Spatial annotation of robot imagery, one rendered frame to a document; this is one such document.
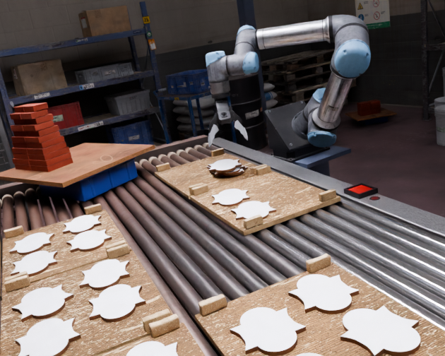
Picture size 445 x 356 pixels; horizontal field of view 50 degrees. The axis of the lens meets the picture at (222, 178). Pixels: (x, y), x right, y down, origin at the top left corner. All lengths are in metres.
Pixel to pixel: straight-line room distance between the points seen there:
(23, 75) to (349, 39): 4.48
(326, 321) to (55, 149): 1.44
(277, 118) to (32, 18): 4.62
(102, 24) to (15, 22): 1.06
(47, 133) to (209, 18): 5.44
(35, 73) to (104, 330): 4.87
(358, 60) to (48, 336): 1.24
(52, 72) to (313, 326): 5.16
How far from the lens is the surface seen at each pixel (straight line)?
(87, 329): 1.09
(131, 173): 2.09
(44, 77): 5.79
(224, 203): 1.56
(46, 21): 6.43
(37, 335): 1.11
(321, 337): 0.92
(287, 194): 1.58
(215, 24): 7.32
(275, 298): 1.04
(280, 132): 2.16
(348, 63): 1.69
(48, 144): 2.06
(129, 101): 6.02
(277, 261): 1.22
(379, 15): 7.38
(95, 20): 5.90
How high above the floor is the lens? 1.50
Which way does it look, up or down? 18 degrees down
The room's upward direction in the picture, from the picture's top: 9 degrees counter-clockwise
